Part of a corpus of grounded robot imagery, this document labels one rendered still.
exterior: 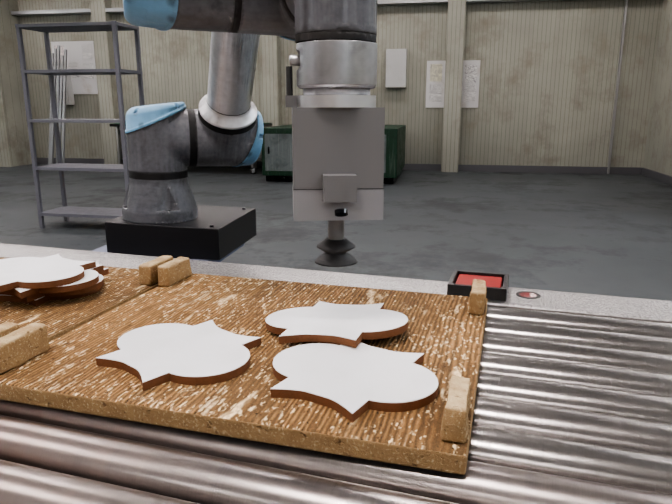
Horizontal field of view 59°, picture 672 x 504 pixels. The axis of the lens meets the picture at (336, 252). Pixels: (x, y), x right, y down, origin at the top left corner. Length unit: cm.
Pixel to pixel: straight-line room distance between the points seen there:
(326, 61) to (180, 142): 71
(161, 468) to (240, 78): 82
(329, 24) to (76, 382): 37
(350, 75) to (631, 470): 38
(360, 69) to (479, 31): 1080
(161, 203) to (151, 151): 10
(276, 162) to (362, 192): 891
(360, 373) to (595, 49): 1115
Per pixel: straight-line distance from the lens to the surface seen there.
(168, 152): 123
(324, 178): 54
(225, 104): 118
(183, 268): 82
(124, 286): 81
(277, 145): 944
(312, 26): 55
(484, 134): 1129
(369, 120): 55
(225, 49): 112
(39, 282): 75
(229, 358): 54
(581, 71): 1149
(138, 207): 124
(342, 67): 54
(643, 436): 53
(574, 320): 76
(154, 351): 57
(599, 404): 57
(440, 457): 43
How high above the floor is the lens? 116
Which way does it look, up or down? 14 degrees down
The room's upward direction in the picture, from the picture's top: straight up
